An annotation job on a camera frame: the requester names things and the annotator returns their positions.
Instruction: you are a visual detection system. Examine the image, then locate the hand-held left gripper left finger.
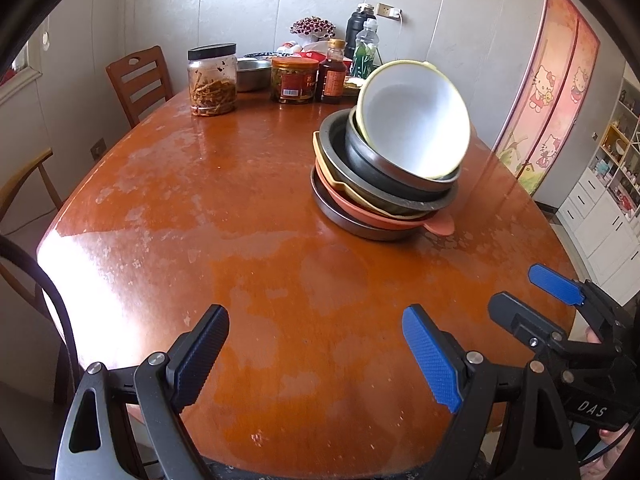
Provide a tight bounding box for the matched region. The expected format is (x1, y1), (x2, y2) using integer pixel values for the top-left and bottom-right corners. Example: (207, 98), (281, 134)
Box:
(54, 304), (231, 480)

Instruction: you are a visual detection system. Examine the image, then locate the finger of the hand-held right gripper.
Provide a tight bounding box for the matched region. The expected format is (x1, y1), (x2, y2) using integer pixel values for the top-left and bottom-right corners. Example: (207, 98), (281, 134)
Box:
(487, 291), (619, 369)
(528, 263), (637, 346)

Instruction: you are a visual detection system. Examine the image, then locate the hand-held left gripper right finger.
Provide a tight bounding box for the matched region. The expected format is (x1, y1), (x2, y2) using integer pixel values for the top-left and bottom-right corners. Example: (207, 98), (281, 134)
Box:
(402, 304), (583, 480)

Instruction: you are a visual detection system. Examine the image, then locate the steel plate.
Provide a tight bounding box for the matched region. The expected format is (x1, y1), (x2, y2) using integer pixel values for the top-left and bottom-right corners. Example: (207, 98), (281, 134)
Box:
(310, 165), (431, 242)

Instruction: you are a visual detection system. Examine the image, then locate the small steel bowl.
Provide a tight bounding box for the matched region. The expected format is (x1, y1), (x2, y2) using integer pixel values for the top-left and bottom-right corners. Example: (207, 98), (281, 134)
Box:
(346, 110), (462, 193)

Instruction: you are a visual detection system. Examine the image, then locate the yellow shell-shaped plate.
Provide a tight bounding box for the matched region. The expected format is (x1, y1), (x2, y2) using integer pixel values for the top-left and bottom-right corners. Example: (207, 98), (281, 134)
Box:
(312, 131), (431, 218)

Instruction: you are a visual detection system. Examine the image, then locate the white bowl with yellow rim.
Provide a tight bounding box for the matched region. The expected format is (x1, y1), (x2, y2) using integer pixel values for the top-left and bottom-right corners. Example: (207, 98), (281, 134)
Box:
(356, 60), (472, 181)

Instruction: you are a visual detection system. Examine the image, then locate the large steel bowl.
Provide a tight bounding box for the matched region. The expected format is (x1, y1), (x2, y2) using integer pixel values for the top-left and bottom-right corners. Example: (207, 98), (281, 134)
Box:
(319, 109), (459, 213)

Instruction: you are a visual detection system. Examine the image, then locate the person's right hand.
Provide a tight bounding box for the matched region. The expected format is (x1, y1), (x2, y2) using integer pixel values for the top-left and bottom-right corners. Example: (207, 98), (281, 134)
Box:
(582, 420), (640, 480)

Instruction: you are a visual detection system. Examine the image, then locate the white shelf cabinet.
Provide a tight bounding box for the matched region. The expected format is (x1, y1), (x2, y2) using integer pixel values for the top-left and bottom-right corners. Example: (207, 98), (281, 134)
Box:
(556, 62), (640, 286)

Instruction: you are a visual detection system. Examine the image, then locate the Hello Kitty door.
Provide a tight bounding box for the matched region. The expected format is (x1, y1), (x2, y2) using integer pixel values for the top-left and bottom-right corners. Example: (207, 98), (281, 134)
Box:
(492, 0), (601, 196)

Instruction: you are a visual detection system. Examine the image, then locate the curved wooden chair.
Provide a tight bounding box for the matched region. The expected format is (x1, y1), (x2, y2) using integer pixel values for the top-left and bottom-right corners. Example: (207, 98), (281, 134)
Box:
(0, 147), (63, 233)

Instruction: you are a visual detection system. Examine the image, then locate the clear jar with black lid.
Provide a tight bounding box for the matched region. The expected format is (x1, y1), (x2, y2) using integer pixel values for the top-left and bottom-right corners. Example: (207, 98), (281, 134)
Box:
(187, 43), (238, 117)

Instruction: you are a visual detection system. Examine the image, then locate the slatted wooden chair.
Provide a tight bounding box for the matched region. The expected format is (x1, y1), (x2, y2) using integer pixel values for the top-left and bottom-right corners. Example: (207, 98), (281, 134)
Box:
(106, 46), (175, 128)

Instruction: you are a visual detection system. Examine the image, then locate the steel basin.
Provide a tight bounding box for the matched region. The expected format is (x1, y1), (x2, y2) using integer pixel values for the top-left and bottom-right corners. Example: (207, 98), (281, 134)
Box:
(236, 57), (275, 93)

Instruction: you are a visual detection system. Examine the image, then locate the orange-lidded pickle jar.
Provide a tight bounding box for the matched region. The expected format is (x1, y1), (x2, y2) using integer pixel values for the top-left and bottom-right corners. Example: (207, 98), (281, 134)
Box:
(270, 56), (320, 105)

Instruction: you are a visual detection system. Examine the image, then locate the dark sauce bottle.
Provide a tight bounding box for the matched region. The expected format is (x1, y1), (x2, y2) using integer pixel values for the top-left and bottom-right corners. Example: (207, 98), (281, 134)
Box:
(314, 38), (349, 105)

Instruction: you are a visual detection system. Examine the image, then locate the clear plastic bottle with greens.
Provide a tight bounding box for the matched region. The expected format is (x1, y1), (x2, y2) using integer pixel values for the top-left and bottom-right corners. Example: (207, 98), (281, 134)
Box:
(350, 19), (383, 80)

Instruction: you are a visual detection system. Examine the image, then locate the black thermos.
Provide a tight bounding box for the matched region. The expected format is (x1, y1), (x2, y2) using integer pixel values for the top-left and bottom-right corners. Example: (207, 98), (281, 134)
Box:
(345, 4), (376, 46)

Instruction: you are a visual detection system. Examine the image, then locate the red tissue pack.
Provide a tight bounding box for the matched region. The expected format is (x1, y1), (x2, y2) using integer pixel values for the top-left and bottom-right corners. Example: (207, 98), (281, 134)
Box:
(292, 42), (331, 61)

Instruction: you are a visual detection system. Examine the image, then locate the window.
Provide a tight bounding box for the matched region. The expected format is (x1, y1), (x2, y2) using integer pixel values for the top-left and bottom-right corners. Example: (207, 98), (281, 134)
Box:
(7, 40), (42, 95)

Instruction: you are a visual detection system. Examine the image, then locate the dried flower decoration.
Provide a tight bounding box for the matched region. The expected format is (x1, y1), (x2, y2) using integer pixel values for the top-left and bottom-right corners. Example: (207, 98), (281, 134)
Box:
(290, 16), (333, 43)

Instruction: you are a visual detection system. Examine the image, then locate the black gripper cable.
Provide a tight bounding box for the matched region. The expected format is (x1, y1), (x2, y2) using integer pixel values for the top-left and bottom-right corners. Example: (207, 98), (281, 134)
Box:
(0, 235), (81, 376)

